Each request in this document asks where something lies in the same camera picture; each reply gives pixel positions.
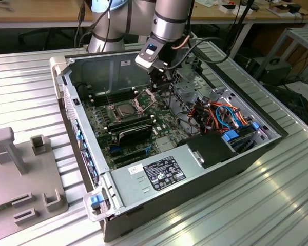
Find metal slat side table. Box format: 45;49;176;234
254;27;308;83

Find orange data cable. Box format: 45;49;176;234
207;101;250;127

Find white wrist camera with mount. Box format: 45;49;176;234
134;42;169;72

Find small white box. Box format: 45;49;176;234
219;3;254;15

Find silver power supply unit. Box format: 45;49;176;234
109;143;205;209

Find green motherboard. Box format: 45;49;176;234
81;86;188;171

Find red-orange wire bundle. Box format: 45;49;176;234
189;104;218;134

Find blue case latch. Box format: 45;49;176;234
89;194;100;208

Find black equipment case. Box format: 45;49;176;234
261;57;293;86

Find long wooden desk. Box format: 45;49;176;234
0;0;308;62

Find open grey PC case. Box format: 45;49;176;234
49;42;290;243

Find blue data cable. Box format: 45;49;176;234
215;104;241;128

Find black plastic shroud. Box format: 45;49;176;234
176;132;239;169

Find silver-topped CPU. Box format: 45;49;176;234
116;104;136;119

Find metal socket cover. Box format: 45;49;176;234
133;88;157;112

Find grey parts rack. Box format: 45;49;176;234
0;127;69;243

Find blue disk carrier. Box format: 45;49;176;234
220;128;256;155

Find black expansion slot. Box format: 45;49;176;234
110;148;146;157
114;153;147;165

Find black RAM slot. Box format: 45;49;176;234
94;93;136;104
106;115;152;127
109;123;156;135
92;90;134;101
107;117;154;130
95;95;137;107
91;88;133;98
108;120;155;133

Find silver chipset heatsink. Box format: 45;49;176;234
155;137;177;152

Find black expansion card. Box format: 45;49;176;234
117;125;152;147

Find CPU socket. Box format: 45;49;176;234
108;100;141;124

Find black plastic crate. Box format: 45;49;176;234
261;84;308;127

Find brown cardboard box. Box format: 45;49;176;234
268;4;291;16

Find metal drive cage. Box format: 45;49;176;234
169;50;238;121

